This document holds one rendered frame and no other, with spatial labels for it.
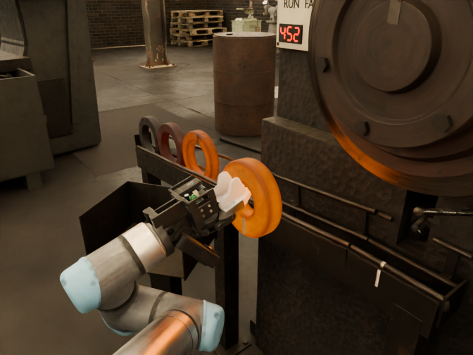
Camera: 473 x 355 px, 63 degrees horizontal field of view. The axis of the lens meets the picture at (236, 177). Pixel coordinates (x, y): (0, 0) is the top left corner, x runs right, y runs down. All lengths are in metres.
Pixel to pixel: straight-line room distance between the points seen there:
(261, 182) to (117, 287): 0.29
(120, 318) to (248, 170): 0.33
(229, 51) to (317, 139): 2.58
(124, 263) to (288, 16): 0.70
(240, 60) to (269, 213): 2.82
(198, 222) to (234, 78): 2.88
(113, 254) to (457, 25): 0.56
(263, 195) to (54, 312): 1.32
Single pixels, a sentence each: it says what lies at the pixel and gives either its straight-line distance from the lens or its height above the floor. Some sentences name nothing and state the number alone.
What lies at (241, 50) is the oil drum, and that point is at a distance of 3.43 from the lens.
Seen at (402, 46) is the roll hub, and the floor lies 1.12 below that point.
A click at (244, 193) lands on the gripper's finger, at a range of 0.71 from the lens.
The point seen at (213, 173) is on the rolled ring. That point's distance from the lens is 1.24.
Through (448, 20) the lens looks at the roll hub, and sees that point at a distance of 0.57.
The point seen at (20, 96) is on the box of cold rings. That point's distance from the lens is 2.76.
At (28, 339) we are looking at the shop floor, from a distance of 1.78.
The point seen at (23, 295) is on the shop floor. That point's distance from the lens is 1.99.
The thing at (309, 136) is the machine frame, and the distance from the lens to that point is 0.96.
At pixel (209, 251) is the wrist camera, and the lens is 0.71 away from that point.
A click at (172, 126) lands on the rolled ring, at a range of 1.40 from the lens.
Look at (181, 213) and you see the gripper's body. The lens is 0.65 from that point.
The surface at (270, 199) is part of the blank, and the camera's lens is 0.68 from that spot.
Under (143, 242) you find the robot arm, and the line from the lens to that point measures 0.63.
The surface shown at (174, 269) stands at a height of 0.61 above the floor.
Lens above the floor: 1.18
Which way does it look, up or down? 25 degrees down
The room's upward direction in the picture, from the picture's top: straight up
